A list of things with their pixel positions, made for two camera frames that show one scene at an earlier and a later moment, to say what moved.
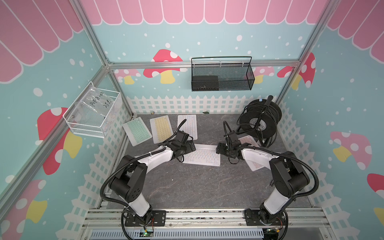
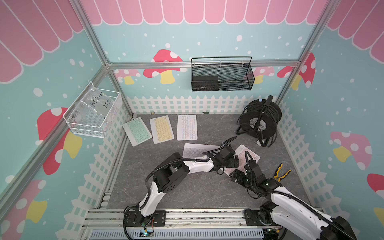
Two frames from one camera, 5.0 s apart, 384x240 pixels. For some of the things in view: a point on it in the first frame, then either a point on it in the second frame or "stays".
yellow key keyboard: [161, 129] stays
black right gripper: [220, 148] → [241, 175]
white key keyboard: [204, 155] stays
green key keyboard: [136, 131] stays
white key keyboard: [190, 126] stays
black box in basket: [204, 83] stays
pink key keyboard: [253, 165] → [240, 152]
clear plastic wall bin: [94, 112] stays
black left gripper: [189, 149] → [232, 162]
